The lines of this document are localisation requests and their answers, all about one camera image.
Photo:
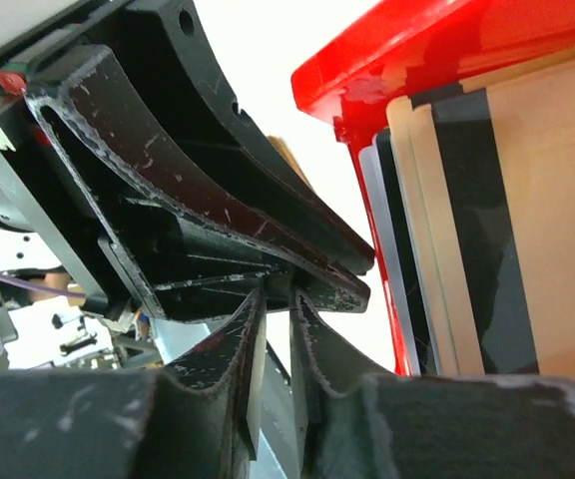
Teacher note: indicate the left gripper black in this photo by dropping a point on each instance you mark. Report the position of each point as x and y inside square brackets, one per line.
[182, 220]

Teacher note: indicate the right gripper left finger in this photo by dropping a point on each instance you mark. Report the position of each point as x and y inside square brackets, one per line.
[210, 397]

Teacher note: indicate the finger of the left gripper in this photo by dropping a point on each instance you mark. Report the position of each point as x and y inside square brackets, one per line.
[172, 65]

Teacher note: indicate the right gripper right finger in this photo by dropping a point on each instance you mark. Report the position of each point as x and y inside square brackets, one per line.
[342, 430]

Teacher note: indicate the yellow leather card holder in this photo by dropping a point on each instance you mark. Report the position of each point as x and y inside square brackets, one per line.
[282, 147]

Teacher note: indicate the red plastic card bin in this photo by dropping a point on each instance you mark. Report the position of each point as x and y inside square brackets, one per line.
[405, 47]

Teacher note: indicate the white card in bin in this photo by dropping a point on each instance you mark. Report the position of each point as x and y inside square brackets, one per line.
[413, 348]

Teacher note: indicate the beige card with black stripe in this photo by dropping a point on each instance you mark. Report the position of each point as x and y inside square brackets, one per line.
[486, 169]

